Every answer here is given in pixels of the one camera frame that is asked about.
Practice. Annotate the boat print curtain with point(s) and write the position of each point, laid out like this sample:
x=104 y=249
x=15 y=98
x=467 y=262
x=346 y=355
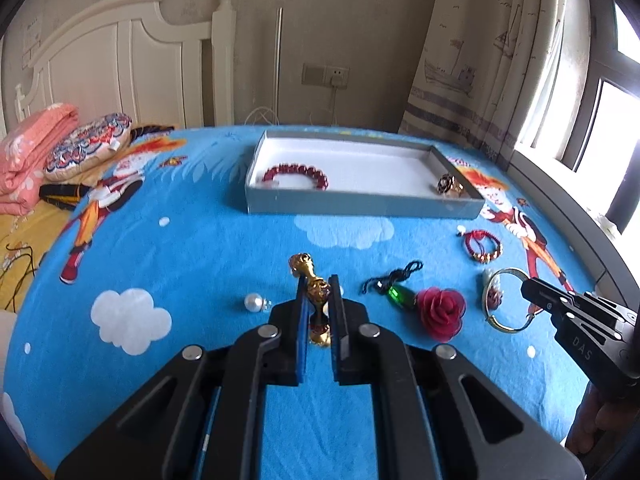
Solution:
x=475 y=60

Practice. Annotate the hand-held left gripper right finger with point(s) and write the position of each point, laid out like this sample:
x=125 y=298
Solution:
x=336 y=340

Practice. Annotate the person's right hand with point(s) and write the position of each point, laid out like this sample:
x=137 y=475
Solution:
x=582 y=425

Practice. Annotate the shallow grey box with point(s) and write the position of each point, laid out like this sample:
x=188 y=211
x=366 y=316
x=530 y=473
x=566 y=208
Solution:
x=365 y=165

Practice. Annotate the red rose brooch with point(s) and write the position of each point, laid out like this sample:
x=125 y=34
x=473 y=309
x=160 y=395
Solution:
x=441 y=312

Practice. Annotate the white wooden headboard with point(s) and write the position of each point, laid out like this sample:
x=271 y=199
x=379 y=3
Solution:
x=125 y=70

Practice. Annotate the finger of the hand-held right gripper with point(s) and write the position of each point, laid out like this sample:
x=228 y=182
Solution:
x=550 y=307
x=540 y=287

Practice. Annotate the black folded fan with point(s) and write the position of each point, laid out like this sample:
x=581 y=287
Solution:
x=60 y=194
x=150 y=131

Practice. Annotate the dark window frame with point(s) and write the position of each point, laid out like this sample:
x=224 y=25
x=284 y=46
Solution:
x=595 y=60

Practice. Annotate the yellow bed sheet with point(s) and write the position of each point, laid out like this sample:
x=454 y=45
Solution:
x=35 y=230

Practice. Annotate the wall socket panel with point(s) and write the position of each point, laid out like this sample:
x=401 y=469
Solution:
x=315 y=74

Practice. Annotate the pink folded blanket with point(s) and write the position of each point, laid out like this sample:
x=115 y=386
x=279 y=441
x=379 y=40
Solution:
x=30 y=155

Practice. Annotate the round patterned cushion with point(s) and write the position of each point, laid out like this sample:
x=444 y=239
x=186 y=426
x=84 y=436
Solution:
x=85 y=145

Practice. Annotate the blue cartoon bed sheet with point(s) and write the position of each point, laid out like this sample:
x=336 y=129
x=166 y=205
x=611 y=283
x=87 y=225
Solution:
x=200 y=240

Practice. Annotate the white charger plug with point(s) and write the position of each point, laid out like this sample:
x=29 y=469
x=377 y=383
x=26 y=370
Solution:
x=338 y=82

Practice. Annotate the metal pole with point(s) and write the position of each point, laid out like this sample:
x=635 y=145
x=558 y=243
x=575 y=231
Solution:
x=278 y=60

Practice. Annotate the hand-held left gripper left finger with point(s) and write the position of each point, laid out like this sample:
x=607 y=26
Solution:
x=300 y=340

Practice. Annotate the small white object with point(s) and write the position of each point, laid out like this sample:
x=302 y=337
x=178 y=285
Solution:
x=609 y=224

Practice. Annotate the pearl pendant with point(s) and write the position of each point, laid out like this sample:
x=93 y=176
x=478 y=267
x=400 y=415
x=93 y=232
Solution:
x=252 y=303

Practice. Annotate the gold bangle with charm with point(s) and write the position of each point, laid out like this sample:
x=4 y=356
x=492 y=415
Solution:
x=484 y=300

